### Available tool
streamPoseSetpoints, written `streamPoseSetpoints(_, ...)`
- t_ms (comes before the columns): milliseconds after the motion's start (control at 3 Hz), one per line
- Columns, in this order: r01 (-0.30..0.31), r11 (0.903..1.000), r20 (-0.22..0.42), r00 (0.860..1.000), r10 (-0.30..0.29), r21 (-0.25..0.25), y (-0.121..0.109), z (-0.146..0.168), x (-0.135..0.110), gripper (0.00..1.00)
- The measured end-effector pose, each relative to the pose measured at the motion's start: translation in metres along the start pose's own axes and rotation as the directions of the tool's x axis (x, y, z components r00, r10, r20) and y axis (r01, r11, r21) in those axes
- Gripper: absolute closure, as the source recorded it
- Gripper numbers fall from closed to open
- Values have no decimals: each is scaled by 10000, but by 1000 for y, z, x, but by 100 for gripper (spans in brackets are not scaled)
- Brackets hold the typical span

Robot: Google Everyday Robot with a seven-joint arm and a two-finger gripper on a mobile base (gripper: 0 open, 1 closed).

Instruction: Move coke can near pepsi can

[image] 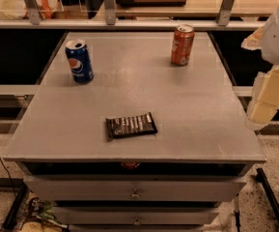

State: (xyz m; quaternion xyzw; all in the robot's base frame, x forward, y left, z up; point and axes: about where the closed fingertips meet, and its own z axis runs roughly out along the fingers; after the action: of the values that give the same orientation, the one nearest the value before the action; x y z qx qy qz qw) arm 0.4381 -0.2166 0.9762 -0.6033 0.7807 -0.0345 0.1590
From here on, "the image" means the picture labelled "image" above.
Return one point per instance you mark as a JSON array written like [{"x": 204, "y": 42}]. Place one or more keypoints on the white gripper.
[{"x": 265, "y": 103}]

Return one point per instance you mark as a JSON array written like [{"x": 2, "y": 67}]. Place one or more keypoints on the orange coke can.
[{"x": 182, "y": 44}]

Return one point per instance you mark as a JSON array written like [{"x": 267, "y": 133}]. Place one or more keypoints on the blue pepsi can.
[{"x": 79, "y": 61}]

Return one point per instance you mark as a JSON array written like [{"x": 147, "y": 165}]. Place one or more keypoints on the grey drawer cabinet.
[{"x": 143, "y": 147}]

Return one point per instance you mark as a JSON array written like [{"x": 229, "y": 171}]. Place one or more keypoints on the black snack bar wrapper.
[{"x": 124, "y": 127}]

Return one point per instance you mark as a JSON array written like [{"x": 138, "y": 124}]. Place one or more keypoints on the red object inside cabinet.
[{"x": 130, "y": 165}]

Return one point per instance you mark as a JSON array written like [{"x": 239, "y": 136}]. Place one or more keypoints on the lower drawer with knob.
[{"x": 134, "y": 215}]

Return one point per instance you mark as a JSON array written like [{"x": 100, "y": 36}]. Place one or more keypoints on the drawer with knob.
[
  {"x": 134, "y": 215},
  {"x": 202, "y": 189}
]

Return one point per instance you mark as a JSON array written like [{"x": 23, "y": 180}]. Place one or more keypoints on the upper drawer with knob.
[{"x": 202, "y": 189}]

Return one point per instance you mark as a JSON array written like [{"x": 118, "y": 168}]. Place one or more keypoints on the white orange bag behind glass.
[{"x": 16, "y": 9}]

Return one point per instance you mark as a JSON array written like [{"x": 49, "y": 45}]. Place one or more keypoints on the snack bags on floor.
[{"x": 40, "y": 218}]

